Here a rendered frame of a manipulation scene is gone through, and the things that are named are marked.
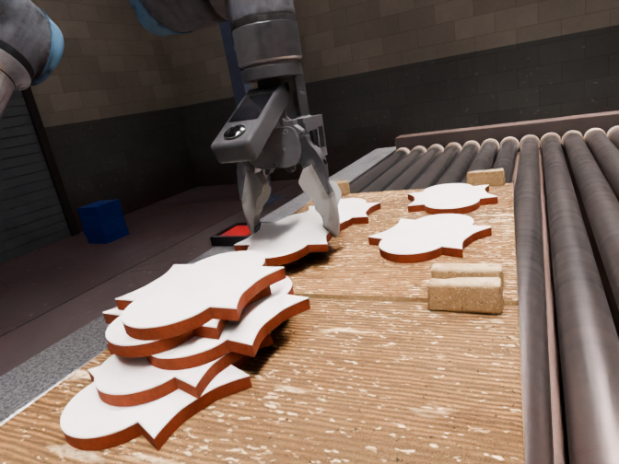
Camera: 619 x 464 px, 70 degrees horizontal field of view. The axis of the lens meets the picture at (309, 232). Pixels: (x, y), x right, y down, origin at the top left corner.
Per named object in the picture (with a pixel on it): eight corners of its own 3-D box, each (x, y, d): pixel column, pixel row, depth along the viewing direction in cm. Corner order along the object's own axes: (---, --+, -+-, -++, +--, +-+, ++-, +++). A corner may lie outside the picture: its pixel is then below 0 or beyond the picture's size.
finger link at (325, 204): (366, 214, 57) (327, 153, 56) (352, 228, 51) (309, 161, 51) (347, 226, 58) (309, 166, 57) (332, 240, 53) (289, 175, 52)
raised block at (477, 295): (427, 312, 38) (425, 283, 37) (430, 302, 39) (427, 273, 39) (504, 316, 35) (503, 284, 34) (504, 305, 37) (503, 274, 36)
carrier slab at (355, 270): (191, 301, 52) (187, 289, 52) (318, 203, 88) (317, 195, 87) (519, 317, 38) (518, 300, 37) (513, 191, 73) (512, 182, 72)
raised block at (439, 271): (431, 296, 40) (428, 269, 39) (434, 287, 42) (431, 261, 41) (504, 299, 38) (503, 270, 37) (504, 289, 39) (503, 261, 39)
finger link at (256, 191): (273, 227, 63) (289, 168, 59) (251, 241, 58) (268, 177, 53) (254, 219, 63) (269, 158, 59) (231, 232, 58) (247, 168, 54)
